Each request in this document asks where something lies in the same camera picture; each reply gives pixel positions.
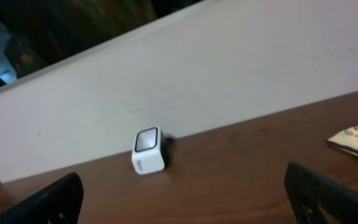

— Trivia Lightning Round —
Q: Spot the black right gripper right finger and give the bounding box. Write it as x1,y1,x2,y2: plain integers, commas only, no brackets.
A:
284,162,358,223

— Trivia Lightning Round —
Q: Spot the dark glass window panel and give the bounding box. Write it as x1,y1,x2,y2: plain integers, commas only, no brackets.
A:
0,0,200,87

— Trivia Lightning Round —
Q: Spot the white barcode scanner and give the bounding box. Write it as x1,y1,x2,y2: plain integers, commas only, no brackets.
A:
131,126,168,175

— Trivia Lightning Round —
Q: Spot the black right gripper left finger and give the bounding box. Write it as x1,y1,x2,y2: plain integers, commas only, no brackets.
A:
0,172,84,224

